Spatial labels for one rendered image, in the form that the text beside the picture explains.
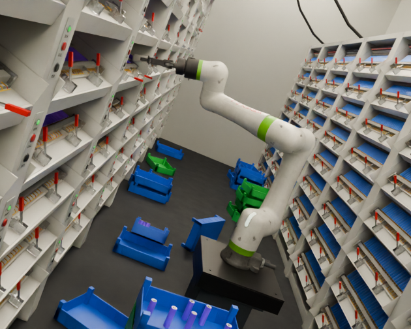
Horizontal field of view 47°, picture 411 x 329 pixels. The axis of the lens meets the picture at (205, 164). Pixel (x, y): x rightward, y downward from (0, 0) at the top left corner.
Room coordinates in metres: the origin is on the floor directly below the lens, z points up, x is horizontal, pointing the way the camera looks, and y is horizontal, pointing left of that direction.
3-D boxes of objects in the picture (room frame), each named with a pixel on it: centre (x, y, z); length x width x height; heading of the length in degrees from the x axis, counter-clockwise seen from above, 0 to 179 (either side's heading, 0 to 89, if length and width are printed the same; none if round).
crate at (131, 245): (2.48, 0.14, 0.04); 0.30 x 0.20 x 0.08; 94
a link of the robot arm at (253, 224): (2.03, -0.30, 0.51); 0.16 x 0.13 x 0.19; 151
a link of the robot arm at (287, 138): (2.04, -0.26, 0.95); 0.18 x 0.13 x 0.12; 61
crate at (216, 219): (2.93, -0.16, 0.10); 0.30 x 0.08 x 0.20; 151
